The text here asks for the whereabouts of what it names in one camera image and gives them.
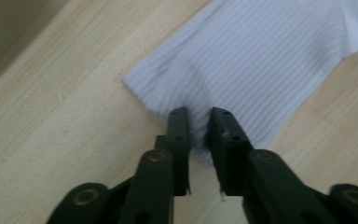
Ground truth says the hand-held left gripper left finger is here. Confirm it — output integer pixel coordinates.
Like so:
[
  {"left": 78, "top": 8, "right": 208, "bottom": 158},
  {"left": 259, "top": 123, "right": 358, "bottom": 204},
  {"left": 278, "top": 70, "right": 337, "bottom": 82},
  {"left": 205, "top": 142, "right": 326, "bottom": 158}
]
[{"left": 154, "top": 106, "right": 191, "bottom": 197}]

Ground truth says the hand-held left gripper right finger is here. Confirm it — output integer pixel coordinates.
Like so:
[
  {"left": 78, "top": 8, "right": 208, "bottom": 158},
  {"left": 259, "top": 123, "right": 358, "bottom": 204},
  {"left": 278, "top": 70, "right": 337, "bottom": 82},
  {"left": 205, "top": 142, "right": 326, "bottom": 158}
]
[{"left": 210, "top": 106, "right": 253, "bottom": 198}]

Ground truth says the white sock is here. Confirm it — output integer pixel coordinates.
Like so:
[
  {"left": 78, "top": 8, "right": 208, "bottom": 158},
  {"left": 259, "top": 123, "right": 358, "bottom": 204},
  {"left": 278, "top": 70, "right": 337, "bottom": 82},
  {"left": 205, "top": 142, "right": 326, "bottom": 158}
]
[{"left": 120, "top": 0, "right": 358, "bottom": 167}]

